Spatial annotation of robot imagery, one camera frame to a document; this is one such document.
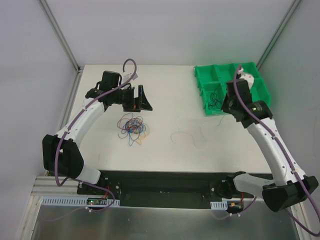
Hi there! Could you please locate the black cable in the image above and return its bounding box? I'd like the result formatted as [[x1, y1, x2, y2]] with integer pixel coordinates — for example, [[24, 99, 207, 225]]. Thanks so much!
[[206, 91, 226, 128]]

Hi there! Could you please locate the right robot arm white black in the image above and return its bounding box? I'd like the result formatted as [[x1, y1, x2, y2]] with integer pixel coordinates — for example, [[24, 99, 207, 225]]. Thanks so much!
[[221, 79, 319, 212]]

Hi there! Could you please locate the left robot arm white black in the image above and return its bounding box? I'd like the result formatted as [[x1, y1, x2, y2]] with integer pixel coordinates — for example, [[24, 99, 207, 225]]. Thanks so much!
[[42, 70, 153, 195]]

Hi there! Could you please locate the green compartment bin tray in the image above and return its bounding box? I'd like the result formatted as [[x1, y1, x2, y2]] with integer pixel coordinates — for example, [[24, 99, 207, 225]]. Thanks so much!
[[194, 62, 272, 116]]

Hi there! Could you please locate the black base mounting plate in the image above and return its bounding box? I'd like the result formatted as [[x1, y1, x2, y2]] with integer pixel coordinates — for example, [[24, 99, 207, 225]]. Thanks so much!
[[76, 169, 256, 208]]

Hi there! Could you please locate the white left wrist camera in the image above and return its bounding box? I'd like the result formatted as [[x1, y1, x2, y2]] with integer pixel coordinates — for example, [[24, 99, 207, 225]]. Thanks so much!
[[122, 72, 138, 82]]

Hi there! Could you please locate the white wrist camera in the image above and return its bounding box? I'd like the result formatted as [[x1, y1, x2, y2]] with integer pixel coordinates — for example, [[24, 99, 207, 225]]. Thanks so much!
[[236, 65, 255, 89], [122, 72, 138, 82]]

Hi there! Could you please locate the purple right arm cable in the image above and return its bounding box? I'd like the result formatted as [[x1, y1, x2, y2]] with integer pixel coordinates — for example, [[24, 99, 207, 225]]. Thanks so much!
[[232, 64, 320, 236]]

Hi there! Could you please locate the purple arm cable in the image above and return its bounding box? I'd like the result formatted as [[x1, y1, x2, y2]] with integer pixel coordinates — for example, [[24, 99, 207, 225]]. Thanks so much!
[[55, 58, 138, 187], [232, 64, 320, 236]]

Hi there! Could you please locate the tangled coloured cable bundle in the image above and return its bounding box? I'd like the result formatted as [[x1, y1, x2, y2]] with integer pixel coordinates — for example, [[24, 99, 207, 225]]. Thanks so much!
[[117, 112, 152, 148]]

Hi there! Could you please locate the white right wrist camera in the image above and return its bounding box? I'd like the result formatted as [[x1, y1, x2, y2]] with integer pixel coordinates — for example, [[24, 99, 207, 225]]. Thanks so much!
[[236, 65, 255, 89]]

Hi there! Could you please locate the aluminium frame post left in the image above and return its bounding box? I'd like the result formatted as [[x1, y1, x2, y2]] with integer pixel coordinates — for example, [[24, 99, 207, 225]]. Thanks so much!
[[37, 0, 81, 74]]

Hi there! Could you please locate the aluminium frame post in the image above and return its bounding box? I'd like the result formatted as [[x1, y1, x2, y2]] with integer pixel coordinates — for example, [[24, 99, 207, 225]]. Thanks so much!
[[37, 0, 81, 74], [256, 0, 303, 70]]

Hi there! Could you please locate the right white cable duct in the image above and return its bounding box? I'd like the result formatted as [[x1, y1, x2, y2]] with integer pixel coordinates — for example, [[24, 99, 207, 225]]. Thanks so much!
[[210, 200, 228, 211]]

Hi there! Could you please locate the white cable duct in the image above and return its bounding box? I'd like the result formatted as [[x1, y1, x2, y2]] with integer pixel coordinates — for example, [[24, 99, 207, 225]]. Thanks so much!
[[210, 200, 228, 211], [42, 196, 120, 208]]

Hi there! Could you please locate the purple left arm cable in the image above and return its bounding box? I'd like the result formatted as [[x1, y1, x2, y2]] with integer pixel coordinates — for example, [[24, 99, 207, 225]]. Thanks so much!
[[55, 58, 138, 187]]

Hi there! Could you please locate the aluminium frame post right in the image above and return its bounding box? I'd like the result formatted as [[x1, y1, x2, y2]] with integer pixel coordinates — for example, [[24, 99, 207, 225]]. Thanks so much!
[[256, 0, 303, 70]]

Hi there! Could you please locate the left white cable duct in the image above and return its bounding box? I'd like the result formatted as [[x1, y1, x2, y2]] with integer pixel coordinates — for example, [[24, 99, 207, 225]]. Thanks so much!
[[42, 196, 120, 208]]

